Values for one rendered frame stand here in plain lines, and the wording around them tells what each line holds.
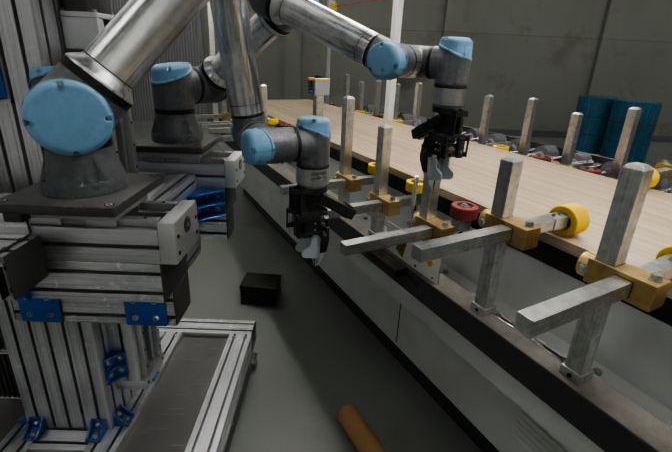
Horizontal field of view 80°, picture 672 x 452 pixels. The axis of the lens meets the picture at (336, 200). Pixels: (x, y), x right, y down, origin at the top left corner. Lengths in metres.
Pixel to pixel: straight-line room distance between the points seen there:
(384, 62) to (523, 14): 7.69
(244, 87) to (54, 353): 0.91
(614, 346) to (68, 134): 1.21
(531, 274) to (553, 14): 7.68
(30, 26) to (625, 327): 1.46
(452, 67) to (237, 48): 0.47
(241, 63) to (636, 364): 1.11
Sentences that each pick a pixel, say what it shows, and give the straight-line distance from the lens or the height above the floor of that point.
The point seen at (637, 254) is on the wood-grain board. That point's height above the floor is 0.90.
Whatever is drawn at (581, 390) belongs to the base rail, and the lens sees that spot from 1.02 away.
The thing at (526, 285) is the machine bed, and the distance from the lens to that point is 1.30.
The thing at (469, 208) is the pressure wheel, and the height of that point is 0.91.
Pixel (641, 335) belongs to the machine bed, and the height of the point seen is 0.75.
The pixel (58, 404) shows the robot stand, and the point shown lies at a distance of 1.54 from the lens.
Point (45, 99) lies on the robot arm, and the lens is 0.72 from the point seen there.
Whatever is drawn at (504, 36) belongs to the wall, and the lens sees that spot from 8.39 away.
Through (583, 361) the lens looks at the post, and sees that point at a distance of 1.00.
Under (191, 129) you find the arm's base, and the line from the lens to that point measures 1.33.
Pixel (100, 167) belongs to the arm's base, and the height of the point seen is 1.09.
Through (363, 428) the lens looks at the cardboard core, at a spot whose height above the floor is 0.08.
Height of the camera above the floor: 1.31
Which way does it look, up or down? 20 degrees down
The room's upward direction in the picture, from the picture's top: 3 degrees clockwise
